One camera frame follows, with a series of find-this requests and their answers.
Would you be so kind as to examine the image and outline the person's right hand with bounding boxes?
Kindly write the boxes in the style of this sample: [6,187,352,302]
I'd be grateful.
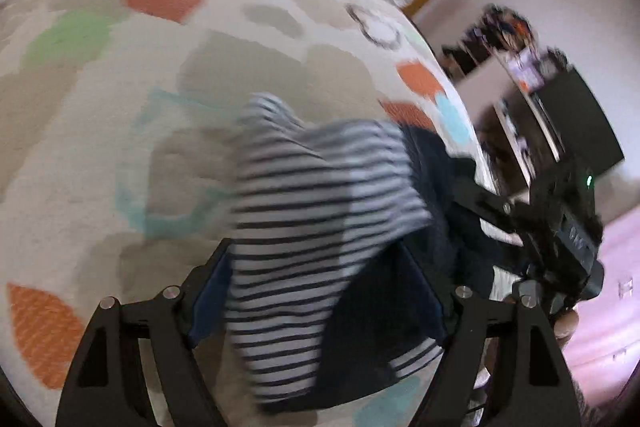
[551,307,582,352]

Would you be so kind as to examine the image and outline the heart patterned quilt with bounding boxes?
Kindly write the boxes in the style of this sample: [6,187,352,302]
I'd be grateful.
[0,0,501,427]

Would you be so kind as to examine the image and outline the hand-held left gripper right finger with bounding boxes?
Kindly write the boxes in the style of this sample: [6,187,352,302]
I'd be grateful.
[400,242,583,427]

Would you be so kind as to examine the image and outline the black screen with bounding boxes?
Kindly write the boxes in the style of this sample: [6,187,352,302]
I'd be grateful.
[530,67,626,180]

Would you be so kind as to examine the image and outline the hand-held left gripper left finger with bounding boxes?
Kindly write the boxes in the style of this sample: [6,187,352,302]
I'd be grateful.
[54,237,236,427]

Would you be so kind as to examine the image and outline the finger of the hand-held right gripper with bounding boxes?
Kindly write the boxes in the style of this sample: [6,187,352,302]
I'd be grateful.
[475,224,528,250]
[450,177,532,223]

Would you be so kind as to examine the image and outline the navy striped pants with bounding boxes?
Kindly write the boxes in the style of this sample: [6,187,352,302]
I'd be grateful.
[222,93,526,415]

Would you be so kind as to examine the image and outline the cluttered shelf rack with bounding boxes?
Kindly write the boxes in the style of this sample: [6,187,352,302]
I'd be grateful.
[440,4,571,188]

